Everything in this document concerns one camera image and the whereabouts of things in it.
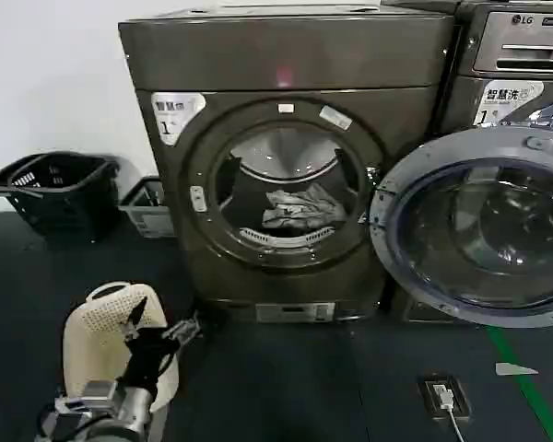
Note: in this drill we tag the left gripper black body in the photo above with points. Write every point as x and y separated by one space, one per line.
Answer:
144 357

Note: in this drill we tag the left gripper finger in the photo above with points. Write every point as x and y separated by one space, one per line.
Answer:
137 313
183 329

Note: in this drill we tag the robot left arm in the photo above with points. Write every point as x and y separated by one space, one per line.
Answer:
120 414

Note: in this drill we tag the cream perforated laundry basket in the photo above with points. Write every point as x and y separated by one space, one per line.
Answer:
101 340

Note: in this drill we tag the grey plastic crate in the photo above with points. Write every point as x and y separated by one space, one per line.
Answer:
149 216

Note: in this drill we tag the black plastic basket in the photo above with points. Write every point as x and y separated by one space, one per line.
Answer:
50 198

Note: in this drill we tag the grey clothes in drum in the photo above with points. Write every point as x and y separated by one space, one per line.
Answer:
299 207

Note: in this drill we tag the grey dryer with open drum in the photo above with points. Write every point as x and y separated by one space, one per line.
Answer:
239 115

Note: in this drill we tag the floor power socket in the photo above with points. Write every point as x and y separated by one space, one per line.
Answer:
444 396

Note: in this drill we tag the round glass dryer door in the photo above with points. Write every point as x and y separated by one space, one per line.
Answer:
479 221

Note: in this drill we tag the white triangular paper scrap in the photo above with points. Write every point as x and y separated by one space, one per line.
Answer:
511 368

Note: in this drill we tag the green floor tape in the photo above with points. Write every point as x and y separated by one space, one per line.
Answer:
525 387

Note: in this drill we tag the grey dryer with control panel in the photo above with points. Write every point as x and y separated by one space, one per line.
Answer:
502 87

